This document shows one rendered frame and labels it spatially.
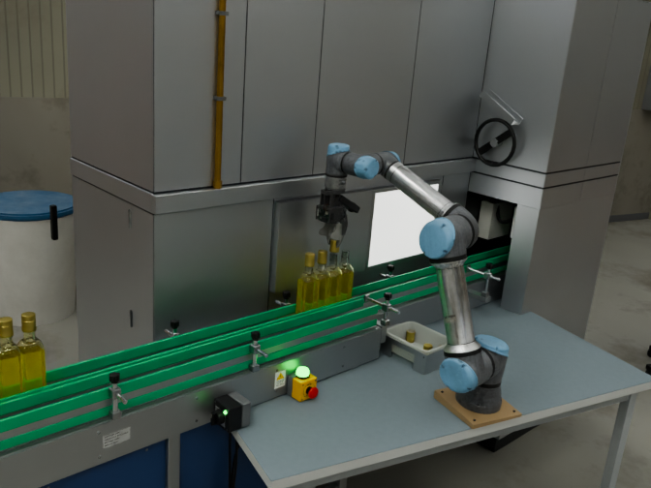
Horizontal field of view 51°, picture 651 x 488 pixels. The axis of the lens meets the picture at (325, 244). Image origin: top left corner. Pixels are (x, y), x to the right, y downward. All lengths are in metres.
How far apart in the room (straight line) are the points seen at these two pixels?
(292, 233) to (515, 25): 1.34
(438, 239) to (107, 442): 1.09
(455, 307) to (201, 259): 0.83
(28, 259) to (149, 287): 2.28
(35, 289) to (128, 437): 2.64
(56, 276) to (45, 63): 1.52
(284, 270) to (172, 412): 0.71
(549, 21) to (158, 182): 1.73
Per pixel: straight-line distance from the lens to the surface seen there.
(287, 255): 2.47
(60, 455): 1.94
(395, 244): 2.89
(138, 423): 2.01
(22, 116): 5.21
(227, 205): 2.29
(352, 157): 2.28
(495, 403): 2.33
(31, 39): 5.18
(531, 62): 3.06
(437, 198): 2.25
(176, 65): 2.11
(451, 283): 2.09
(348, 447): 2.09
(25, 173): 5.28
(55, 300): 4.63
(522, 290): 3.17
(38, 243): 4.43
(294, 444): 2.08
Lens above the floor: 1.92
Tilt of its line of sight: 18 degrees down
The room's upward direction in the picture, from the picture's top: 5 degrees clockwise
